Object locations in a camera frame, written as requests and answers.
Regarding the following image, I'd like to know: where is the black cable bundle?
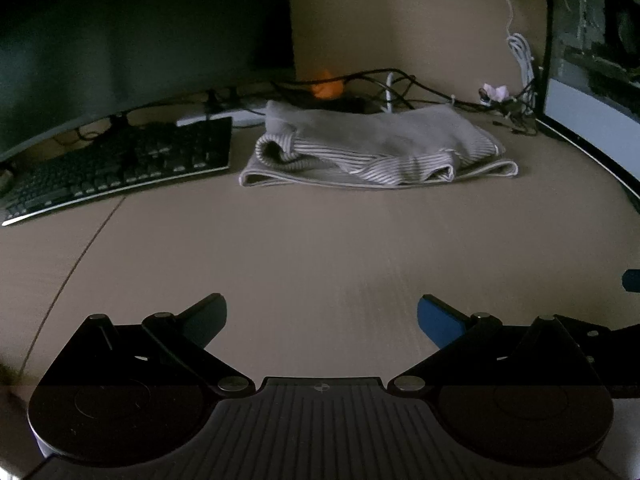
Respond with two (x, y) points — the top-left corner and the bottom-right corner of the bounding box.
(272, 67), (541, 136)

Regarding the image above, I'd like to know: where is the small orange object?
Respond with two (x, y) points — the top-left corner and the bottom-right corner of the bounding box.
(310, 71), (347, 100)

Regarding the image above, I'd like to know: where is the white power strip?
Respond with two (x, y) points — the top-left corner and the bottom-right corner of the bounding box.
(176, 107), (268, 128)

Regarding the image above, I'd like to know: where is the grey striped sweater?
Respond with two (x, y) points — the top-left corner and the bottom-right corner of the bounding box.
(239, 100), (518, 190)

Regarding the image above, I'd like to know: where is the flat black box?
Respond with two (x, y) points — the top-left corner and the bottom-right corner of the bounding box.
(320, 95), (373, 113)

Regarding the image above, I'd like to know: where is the black framed monitor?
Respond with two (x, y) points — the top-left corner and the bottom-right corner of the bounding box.
(535, 0), (640, 196)

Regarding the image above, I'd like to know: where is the short white cable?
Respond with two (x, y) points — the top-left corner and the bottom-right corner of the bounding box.
(382, 72), (401, 111)

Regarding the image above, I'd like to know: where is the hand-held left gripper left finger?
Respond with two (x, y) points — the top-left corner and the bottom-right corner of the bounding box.
(37, 292), (257, 397)

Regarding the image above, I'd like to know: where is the dark curved computer monitor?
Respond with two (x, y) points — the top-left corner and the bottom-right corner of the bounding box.
(0, 0), (295, 163)

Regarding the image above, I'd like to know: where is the white coiled charger cable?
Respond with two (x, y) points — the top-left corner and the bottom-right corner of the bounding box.
(477, 0), (543, 113)

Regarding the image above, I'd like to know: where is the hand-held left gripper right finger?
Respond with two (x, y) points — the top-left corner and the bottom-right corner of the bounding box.
(389, 294), (608, 397)

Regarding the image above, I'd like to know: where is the black keyboard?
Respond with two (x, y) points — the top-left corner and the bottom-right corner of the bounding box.
(0, 116), (234, 227)

